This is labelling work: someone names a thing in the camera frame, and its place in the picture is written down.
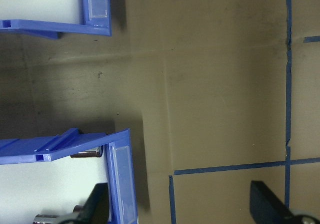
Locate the black cylindrical capacitor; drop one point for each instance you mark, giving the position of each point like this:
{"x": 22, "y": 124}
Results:
{"x": 79, "y": 211}
{"x": 87, "y": 154}
{"x": 46, "y": 219}

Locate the blue bin with capacitors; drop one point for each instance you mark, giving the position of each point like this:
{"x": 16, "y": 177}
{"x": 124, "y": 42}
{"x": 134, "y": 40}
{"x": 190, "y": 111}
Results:
{"x": 75, "y": 143}

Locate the blue bin with push buttons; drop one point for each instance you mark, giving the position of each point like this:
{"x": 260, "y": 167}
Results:
{"x": 62, "y": 26}

